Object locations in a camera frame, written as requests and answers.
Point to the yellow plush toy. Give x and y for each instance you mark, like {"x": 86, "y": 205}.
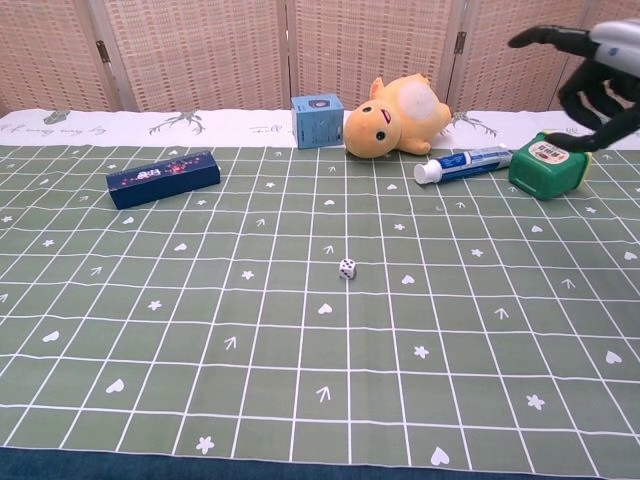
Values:
{"x": 395, "y": 120}

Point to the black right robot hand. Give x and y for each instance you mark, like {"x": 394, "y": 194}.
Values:
{"x": 607, "y": 75}

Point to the green grid tablecloth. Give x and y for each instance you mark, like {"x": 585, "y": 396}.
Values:
{"x": 300, "y": 325}

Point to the dark blue long box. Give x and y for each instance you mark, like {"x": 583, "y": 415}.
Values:
{"x": 165, "y": 179}

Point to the small white die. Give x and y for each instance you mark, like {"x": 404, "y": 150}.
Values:
{"x": 347, "y": 269}

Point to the white blue toothpaste tube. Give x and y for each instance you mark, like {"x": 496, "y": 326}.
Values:
{"x": 465, "y": 164}

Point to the light blue square box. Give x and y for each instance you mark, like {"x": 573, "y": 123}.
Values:
{"x": 317, "y": 122}

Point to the woven folding screen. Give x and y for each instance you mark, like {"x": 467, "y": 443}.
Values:
{"x": 320, "y": 50}

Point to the green container with yellow lid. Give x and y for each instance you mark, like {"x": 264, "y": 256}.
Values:
{"x": 545, "y": 172}

